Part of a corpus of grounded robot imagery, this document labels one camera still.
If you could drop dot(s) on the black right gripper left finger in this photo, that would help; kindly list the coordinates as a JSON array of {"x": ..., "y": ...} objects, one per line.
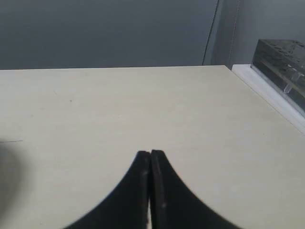
[{"x": 126, "y": 207}]

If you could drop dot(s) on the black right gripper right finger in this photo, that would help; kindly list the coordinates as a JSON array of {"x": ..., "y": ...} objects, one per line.
[{"x": 174, "y": 205}]

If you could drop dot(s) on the clear acrylic box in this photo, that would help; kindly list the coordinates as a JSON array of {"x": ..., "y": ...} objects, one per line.
[{"x": 282, "y": 64}]

